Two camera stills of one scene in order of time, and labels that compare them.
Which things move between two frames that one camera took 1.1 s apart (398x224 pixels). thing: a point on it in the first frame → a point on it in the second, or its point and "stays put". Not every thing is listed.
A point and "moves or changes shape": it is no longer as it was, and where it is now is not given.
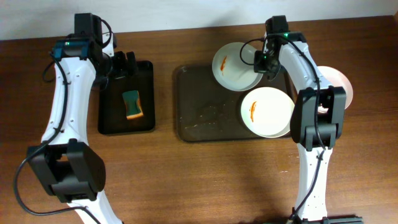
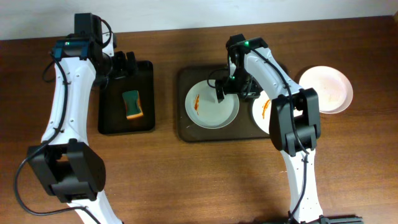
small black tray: [112, 108] stays put
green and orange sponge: [132, 104] stays put
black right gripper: [267, 66] → [224, 88]
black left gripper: [121, 63] stays put
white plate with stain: [231, 72] moves or changes shape
